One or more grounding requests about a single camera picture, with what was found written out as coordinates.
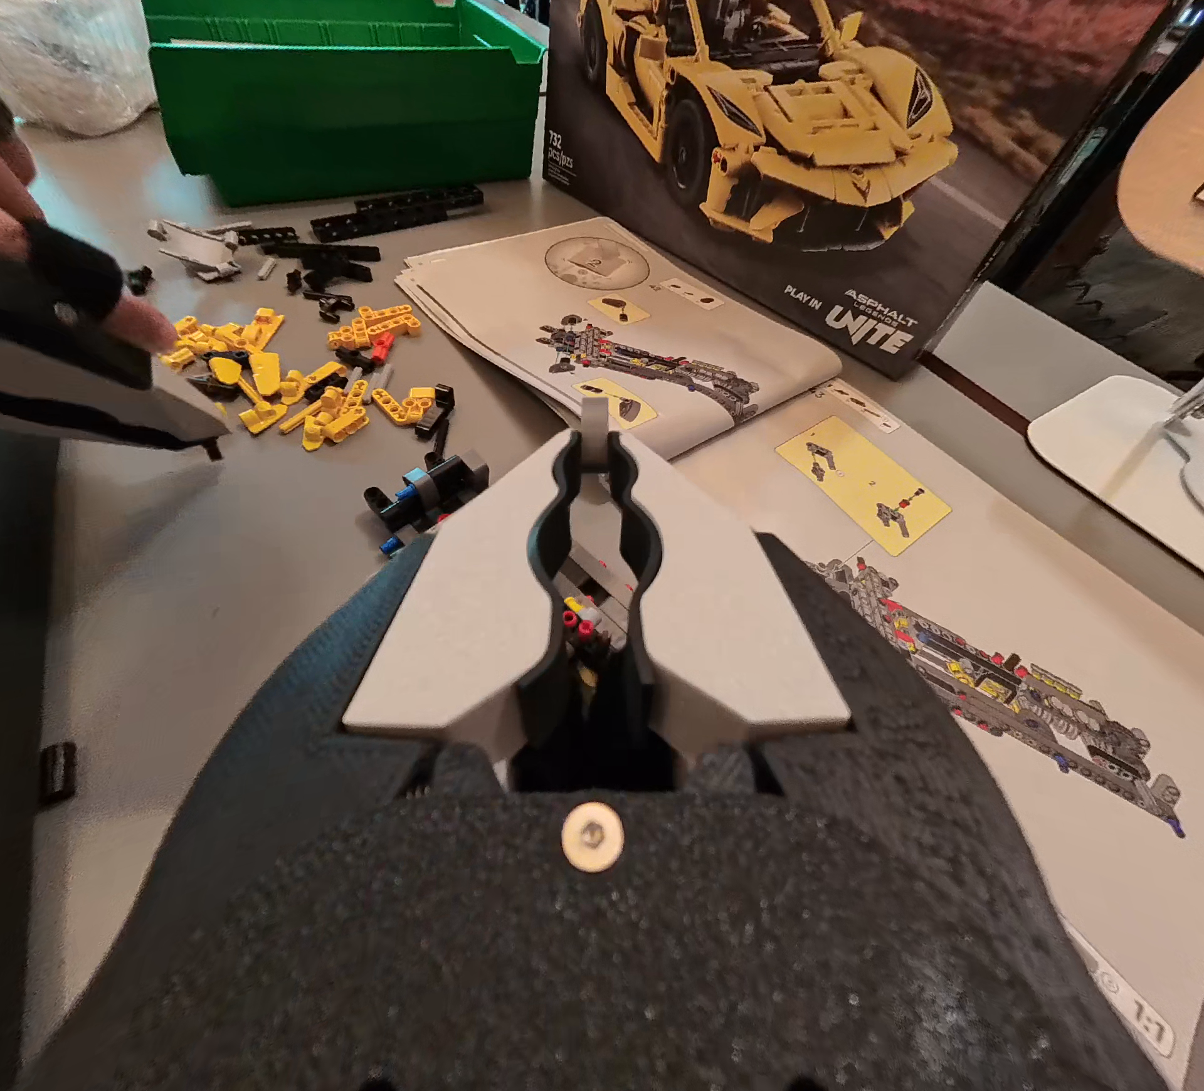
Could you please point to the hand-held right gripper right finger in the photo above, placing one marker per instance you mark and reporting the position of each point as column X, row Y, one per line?
column 742, row 630

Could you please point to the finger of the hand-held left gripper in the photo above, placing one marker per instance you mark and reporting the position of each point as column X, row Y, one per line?
column 113, row 400
column 56, row 428

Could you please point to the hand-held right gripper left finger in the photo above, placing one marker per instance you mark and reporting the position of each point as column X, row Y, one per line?
column 451, row 630

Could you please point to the grey lego car chassis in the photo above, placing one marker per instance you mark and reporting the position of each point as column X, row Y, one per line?
column 451, row 475

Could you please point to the grey lego piece with connector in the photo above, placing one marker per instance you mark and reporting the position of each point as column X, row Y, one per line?
column 595, row 433

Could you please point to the light grey lego panel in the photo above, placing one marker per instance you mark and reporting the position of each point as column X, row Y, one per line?
column 197, row 244

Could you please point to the black lego axle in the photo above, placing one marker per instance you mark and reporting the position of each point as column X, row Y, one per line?
column 438, row 452

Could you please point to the pile of yellow lego pieces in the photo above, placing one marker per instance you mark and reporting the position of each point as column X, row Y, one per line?
column 329, row 409

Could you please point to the black curved lego liftarm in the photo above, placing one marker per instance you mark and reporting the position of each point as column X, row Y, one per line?
column 435, row 409

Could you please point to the light grey lego axle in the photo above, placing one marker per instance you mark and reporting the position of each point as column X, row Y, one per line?
column 382, row 376
column 357, row 379

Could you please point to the red lego axle connector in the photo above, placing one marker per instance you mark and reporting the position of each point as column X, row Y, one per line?
column 381, row 346

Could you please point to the lego instruction booklet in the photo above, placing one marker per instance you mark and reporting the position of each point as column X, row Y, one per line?
column 1034, row 546

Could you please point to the pile of black lego pieces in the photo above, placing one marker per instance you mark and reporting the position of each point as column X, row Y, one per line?
column 394, row 211

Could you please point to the lego set box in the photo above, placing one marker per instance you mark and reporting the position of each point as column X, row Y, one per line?
column 988, row 28

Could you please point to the person's left hand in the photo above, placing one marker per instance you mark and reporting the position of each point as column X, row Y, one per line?
column 14, row 189

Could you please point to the clear plastic bag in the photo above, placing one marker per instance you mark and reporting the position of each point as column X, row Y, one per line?
column 65, row 28

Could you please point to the green plastic bin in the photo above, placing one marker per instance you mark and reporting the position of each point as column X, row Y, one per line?
column 357, row 132

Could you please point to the white folding stand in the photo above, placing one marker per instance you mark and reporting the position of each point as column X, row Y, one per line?
column 1082, row 443

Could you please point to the instruction sheet on white stand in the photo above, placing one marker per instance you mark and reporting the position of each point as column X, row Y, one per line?
column 1166, row 189

